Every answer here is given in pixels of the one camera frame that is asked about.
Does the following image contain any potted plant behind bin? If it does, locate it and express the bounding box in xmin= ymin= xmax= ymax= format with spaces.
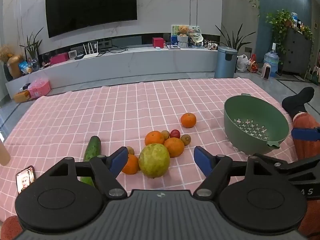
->
xmin=215 ymin=24 xmax=255 ymax=51

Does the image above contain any green colander bowl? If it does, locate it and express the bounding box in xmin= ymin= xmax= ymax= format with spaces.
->
xmin=223 ymin=94 xmax=290 ymax=155

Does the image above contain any black wall television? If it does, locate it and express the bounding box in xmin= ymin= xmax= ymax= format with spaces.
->
xmin=46 ymin=0 xmax=137 ymax=38

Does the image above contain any white plastic bag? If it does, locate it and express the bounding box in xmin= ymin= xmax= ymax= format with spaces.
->
xmin=236 ymin=54 xmax=250 ymax=73

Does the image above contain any green cucumber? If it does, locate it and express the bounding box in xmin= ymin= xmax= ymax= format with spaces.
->
xmin=80 ymin=136 xmax=101 ymax=187

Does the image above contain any kiwi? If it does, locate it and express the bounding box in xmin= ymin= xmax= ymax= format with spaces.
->
xmin=126 ymin=146 xmax=135 ymax=155
xmin=161 ymin=130 xmax=170 ymax=140
xmin=180 ymin=134 xmax=191 ymax=146

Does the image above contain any pink box on shelf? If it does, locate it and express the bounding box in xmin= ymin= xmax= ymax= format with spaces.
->
xmin=50 ymin=53 xmax=69 ymax=65

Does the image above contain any potted plant left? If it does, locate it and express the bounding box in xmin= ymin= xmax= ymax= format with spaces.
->
xmin=20 ymin=28 xmax=43 ymax=72

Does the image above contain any blue-grey trash bin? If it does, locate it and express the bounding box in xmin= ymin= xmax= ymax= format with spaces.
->
xmin=215 ymin=46 xmax=238 ymax=79

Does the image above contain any white wifi router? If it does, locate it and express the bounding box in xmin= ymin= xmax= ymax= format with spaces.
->
xmin=83 ymin=41 xmax=99 ymax=59

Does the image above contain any smartphone on cloth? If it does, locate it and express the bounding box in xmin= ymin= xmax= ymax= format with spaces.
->
xmin=16 ymin=165 xmax=36 ymax=194

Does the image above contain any pink checkered cloth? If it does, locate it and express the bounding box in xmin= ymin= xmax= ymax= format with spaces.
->
xmin=0 ymin=77 xmax=299 ymax=222

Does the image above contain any black sock foot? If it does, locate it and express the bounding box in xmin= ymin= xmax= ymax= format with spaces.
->
xmin=281 ymin=87 xmax=315 ymax=119

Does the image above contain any small pink heater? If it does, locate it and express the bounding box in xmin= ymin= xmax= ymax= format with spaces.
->
xmin=261 ymin=62 xmax=271 ymax=80

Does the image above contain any blue water jug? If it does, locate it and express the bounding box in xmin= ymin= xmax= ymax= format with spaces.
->
xmin=264 ymin=43 xmax=279 ymax=77

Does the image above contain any teddy bear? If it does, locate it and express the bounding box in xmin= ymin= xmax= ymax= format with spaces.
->
xmin=177 ymin=25 xmax=189 ymax=36

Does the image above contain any red tomato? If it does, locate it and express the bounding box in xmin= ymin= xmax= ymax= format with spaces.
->
xmin=170 ymin=129 xmax=181 ymax=139

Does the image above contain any orange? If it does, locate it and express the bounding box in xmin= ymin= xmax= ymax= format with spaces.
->
xmin=122 ymin=154 xmax=140 ymax=175
xmin=180 ymin=113 xmax=197 ymax=128
xmin=164 ymin=138 xmax=185 ymax=158
xmin=144 ymin=131 xmax=165 ymax=146

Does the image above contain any grey drawer cabinet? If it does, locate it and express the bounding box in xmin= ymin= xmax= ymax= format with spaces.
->
xmin=282 ymin=29 xmax=312 ymax=76

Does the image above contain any large green-yellow pomelo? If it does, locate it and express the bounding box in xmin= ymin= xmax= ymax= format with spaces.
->
xmin=138 ymin=144 xmax=170 ymax=178

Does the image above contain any pink storage box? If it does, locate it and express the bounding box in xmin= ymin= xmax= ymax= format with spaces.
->
xmin=28 ymin=79 xmax=51 ymax=99

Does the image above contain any red box on shelf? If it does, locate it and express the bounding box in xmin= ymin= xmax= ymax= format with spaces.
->
xmin=152 ymin=37 xmax=165 ymax=48

